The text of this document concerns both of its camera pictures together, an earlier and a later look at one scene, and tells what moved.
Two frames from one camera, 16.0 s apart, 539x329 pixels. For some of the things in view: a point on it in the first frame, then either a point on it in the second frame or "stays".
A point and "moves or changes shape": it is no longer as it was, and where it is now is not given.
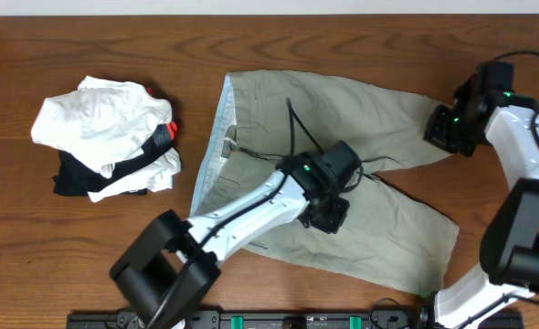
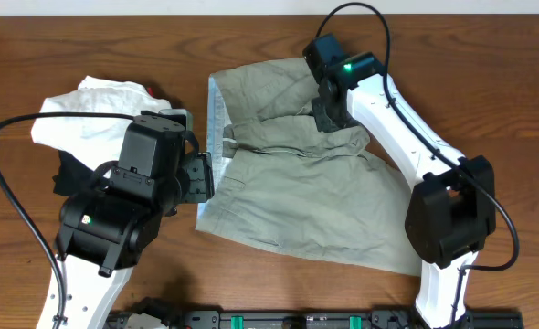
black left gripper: [330, 217] → [198, 178]
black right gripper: [434, 133] → [322, 121]
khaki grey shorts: [385, 238] moves or changes shape
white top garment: [100, 123] stays
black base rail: [278, 319] stays
